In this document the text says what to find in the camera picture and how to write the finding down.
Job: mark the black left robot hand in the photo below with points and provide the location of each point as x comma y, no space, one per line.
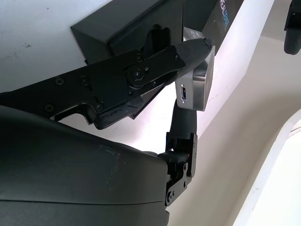
292,35

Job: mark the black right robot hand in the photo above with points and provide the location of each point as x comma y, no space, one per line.
70,183

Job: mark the black RealSense box lid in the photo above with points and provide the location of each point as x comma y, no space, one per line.
207,14

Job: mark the small silver depth camera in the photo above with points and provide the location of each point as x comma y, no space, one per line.
200,89

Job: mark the black open box base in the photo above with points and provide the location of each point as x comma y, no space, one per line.
131,21

